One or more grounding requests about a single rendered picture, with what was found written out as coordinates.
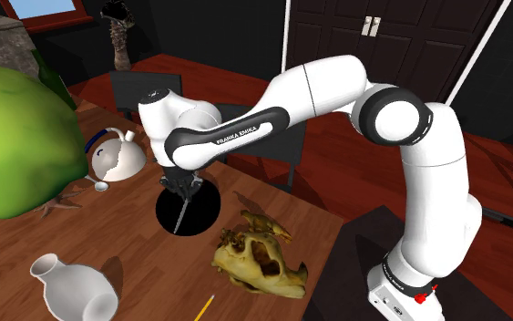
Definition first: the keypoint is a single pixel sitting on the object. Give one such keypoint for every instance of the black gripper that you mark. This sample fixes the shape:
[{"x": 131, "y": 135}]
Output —
[{"x": 177, "y": 174}]

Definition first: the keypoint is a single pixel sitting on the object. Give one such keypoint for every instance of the thin grey metal utensil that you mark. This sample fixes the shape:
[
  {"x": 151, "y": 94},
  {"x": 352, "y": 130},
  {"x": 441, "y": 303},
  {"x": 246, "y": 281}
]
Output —
[{"x": 180, "y": 218}]

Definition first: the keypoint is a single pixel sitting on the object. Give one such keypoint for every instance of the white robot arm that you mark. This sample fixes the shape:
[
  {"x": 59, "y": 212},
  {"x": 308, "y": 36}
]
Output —
[{"x": 433, "y": 186}]

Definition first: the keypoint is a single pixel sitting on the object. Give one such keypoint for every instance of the black round plate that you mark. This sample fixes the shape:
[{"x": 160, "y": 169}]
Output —
[{"x": 202, "y": 213}]

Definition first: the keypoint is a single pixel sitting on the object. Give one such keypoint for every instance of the silver spoon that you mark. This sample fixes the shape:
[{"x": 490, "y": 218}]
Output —
[{"x": 100, "y": 186}]

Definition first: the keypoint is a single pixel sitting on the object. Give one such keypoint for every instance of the wooden table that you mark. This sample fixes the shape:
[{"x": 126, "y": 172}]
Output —
[{"x": 149, "y": 266}]

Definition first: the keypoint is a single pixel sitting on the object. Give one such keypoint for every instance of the small yellow-brown animal figure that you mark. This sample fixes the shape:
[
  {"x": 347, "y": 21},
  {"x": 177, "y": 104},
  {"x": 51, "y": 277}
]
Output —
[{"x": 265, "y": 222}]

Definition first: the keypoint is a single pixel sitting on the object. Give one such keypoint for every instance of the yellow animal skull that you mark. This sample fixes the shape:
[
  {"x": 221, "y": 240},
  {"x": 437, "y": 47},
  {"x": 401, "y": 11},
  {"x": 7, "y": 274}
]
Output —
[{"x": 247, "y": 266}]

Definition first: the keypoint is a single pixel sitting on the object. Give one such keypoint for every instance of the yellow pencil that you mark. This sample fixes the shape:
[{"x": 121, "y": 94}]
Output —
[{"x": 204, "y": 307}]

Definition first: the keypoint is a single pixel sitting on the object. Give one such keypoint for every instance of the white vase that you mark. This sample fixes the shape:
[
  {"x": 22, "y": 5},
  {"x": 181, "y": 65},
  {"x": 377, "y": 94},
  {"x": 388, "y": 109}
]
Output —
[{"x": 74, "y": 289}]

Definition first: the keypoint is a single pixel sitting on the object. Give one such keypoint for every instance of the dark green bottle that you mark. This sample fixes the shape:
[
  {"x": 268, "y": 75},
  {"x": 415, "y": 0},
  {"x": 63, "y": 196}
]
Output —
[{"x": 54, "y": 82}]

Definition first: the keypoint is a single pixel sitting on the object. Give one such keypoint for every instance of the large green bird figure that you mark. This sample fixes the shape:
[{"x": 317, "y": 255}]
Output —
[{"x": 20, "y": 142}]

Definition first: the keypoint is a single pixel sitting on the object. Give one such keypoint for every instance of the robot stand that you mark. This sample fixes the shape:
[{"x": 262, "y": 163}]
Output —
[{"x": 340, "y": 275}]

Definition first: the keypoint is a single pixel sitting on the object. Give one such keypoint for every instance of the red-framed window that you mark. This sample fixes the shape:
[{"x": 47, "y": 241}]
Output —
[{"x": 43, "y": 11}]

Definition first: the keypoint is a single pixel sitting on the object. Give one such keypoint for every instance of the dark double door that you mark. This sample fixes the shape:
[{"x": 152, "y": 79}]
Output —
[{"x": 398, "y": 49}]

